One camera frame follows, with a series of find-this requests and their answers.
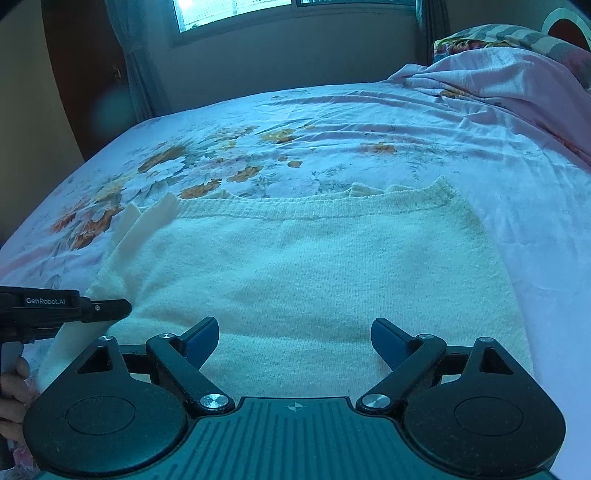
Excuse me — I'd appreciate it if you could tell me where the red white headboard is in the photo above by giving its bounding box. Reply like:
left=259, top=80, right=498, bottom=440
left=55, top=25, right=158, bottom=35
left=542, top=7, right=591, bottom=51

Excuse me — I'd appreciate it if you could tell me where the floral pink bed sheet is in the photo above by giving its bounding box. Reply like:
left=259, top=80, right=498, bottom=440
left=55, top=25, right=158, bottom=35
left=1, top=81, right=590, bottom=479

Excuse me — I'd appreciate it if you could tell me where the right blue curtain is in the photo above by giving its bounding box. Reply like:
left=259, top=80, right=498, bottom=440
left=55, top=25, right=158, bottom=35
left=415, top=0, right=451, bottom=65

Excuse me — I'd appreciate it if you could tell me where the person's left hand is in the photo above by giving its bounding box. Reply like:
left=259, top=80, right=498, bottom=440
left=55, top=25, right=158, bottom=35
left=0, top=357, right=37, bottom=446

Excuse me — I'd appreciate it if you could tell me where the dark wooden door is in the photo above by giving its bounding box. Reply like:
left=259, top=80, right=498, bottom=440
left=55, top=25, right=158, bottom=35
left=41, top=0, right=136, bottom=160

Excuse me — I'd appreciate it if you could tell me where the window with white frame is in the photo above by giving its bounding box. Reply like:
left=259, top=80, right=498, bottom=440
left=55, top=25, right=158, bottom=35
left=160, top=1, right=418, bottom=49

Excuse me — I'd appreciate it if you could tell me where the blue curtain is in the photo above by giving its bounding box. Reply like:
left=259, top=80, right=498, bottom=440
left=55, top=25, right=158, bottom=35
left=105, top=0, right=168, bottom=122
left=415, top=0, right=451, bottom=65

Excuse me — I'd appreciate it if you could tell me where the left blue curtain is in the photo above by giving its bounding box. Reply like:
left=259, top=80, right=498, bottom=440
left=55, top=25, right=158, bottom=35
left=105, top=0, right=168, bottom=122

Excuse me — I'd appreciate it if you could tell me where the striped floral pillow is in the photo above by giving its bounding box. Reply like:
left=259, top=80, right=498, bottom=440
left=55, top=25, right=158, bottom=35
left=433, top=24, right=590, bottom=91

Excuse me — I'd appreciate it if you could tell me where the pink blanket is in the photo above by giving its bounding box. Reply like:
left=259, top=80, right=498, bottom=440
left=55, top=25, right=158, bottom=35
left=388, top=47, right=590, bottom=163

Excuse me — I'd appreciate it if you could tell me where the cream knit sweater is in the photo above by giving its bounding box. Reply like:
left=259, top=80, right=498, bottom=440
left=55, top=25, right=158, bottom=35
left=37, top=179, right=533, bottom=398

